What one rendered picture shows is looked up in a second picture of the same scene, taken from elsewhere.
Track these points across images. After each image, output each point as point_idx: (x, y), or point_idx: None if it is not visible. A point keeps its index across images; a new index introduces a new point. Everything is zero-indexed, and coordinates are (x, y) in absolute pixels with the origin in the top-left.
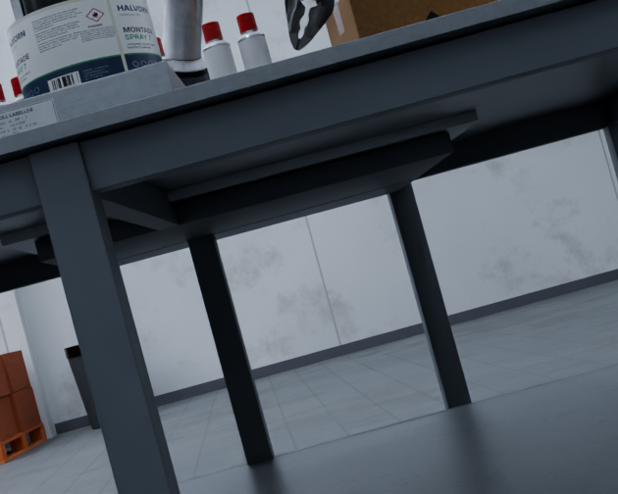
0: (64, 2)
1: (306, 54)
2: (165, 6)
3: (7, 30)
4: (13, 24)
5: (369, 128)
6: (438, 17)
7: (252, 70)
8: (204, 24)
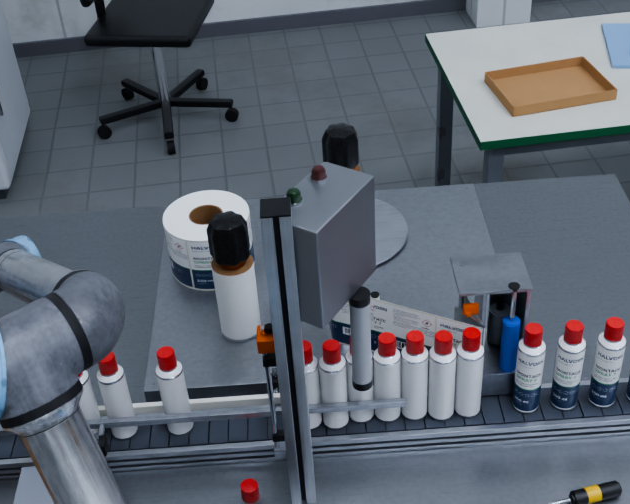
0: (206, 190)
1: (114, 209)
2: (117, 483)
3: (245, 202)
4: (239, 197)
5: None
6: (57, 213)
7: (137, 208)
8: (111, 351)
